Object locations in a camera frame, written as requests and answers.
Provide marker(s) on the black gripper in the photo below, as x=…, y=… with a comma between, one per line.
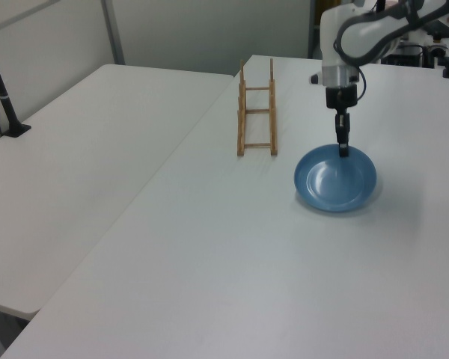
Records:
x=342, y=96

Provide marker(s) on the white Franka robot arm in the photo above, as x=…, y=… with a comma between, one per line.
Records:
x=363, y=26

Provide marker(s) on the black lab equipment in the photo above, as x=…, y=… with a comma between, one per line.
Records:
x=430, y=50

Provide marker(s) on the white side table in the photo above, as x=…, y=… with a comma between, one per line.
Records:
x=78, y=168

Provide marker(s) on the blue plate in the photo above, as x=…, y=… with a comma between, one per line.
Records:
x=333, y=187

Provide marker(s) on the wooden plate rack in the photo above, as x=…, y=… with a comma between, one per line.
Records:
x=273, y=112

